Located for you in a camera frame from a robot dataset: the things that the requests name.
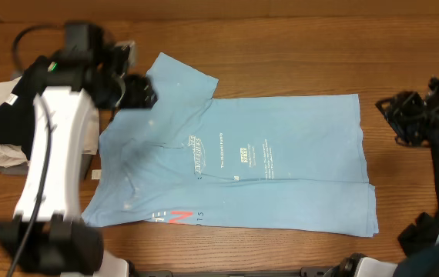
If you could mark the folded black garment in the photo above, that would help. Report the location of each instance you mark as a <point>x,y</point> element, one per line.
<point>17,120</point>

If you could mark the black garment at right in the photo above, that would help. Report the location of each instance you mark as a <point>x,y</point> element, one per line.
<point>424,232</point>

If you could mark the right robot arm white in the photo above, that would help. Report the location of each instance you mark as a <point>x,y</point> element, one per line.
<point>424,263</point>

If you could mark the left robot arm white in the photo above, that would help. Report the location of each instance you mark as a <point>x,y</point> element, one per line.
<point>46,234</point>

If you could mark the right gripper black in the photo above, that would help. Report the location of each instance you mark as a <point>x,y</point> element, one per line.
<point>393,113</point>

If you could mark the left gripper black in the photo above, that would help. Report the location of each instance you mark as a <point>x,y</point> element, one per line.
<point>141,96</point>

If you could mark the light blue t-shirt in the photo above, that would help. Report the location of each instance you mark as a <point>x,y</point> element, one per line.
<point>293,162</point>

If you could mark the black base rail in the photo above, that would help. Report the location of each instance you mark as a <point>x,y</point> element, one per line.
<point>303,272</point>

